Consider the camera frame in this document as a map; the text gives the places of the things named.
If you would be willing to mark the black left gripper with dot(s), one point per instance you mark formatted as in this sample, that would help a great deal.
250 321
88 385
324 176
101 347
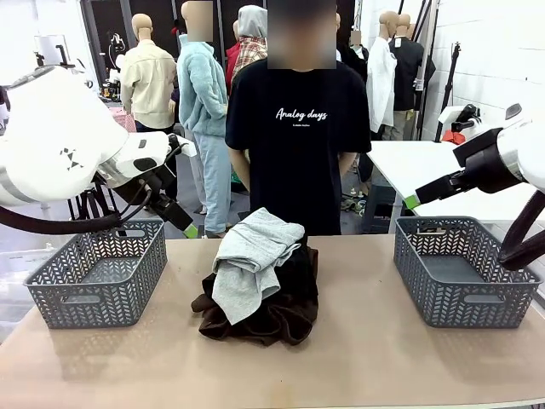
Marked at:
145 189

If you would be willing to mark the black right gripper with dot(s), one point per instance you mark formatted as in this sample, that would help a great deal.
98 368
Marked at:
485 164

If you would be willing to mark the light grey garment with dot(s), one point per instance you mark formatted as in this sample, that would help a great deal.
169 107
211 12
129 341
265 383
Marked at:
251 255

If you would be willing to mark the black trousers garment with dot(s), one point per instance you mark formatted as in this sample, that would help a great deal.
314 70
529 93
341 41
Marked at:
298 272

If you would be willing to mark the dark brown shorts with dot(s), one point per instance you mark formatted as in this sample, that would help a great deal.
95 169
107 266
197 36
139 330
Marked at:
264 328

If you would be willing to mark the person's right forearm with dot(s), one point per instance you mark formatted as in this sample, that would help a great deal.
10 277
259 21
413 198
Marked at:
239 168

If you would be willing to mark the person's left forearm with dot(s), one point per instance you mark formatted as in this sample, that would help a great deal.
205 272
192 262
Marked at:
347 164

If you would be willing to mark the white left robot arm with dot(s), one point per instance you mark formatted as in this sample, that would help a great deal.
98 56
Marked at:
51 140

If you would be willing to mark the large white table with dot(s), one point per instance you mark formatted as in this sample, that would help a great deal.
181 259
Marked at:
409 166

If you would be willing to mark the red cloth object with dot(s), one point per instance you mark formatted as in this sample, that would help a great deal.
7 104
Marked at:
453 137

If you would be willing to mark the dark stool under table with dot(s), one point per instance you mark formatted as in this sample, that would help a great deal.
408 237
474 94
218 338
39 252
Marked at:
379 209

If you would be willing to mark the black light stand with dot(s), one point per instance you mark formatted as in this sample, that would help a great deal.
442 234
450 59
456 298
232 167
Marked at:
449 85

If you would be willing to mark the table with red checked cloth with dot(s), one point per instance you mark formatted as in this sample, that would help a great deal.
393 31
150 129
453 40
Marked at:
123 117

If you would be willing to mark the grey plastic lattice basket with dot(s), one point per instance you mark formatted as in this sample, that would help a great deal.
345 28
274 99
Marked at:
460 307
106 307

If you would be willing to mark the mannequin in light-blue fleece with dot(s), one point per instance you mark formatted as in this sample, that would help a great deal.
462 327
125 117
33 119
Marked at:
200 93

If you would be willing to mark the person in black T-shirt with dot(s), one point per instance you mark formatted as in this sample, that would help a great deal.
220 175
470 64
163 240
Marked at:
298 170

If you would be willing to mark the mannequin in cream shirt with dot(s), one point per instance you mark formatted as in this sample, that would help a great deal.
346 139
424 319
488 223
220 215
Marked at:
147 81

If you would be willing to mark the mannequin in plaid hooded top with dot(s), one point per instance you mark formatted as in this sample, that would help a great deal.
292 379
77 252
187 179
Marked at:
251 47

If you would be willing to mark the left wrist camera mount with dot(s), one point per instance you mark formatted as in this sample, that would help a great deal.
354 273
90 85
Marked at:
187 147

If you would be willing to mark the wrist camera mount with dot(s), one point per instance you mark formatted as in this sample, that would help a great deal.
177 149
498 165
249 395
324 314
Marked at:
466 115
187 147

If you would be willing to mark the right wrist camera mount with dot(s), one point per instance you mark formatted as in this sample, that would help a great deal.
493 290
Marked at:
466 115

